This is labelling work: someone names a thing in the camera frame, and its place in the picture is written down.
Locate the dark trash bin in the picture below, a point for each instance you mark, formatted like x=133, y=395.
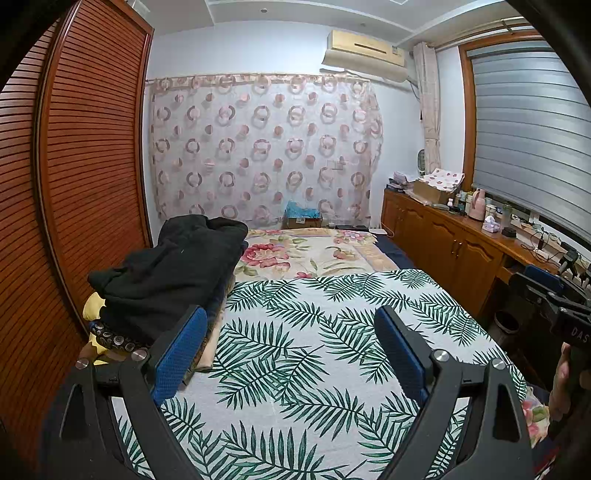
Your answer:
x=507, y=328

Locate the white power adapter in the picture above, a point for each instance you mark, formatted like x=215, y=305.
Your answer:
x=376, y=229

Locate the cardboard box with blue cloth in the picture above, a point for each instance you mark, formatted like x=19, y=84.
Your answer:
x=302, y=216

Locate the grey window blind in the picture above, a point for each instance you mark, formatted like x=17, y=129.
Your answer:
x=535, y=134

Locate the yellow pillow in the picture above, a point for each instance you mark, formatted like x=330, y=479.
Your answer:
x=94, y=309

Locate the person's right hand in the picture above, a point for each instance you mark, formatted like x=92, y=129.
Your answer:
x=561, y=378

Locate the tissue pack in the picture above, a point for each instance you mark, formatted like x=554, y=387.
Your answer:
x=491, y=225

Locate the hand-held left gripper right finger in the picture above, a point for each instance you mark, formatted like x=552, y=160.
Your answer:
x=399, y=355

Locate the pink kettle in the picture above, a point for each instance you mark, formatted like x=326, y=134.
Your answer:
x=477, y=204

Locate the green bottle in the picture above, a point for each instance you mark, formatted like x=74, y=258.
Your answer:
x=507, y=216

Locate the white floral cloth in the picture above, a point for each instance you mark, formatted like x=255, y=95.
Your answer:
x=441, y=178

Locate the dark blue bed sheet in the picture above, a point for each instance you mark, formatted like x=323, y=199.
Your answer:
x=392, y=251

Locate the beige air conditioner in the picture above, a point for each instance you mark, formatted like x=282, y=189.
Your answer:
x=364, y=53

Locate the floral blanket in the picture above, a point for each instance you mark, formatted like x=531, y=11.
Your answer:
x=295, y=254

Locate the wooden louvred wardrobe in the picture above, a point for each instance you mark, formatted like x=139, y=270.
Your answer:
x=69, y=184

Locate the wooden sideboard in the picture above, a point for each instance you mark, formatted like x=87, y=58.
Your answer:
x=443, y=244

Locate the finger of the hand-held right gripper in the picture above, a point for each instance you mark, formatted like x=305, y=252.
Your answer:
x=531, y=288
x=545, y=277

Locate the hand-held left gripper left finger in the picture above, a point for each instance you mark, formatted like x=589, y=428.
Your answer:
x=180, y=355

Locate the small black box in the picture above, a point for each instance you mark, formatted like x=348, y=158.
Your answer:
x=510, y=232

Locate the circle print sheer curtain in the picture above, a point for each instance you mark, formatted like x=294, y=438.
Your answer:
x=263, y=147

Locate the small white fan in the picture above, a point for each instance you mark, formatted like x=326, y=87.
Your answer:
x=423, y=162

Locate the palm leaf print sheet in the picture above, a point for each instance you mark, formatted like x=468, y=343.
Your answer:
x=300, y=346

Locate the white power strip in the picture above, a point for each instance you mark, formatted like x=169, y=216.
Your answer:
x=545, y=251

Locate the black t-shirt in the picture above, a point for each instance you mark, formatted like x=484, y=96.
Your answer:
x=175, y=272

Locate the beige floral window curtain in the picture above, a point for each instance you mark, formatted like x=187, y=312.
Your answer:
x=429, y=106

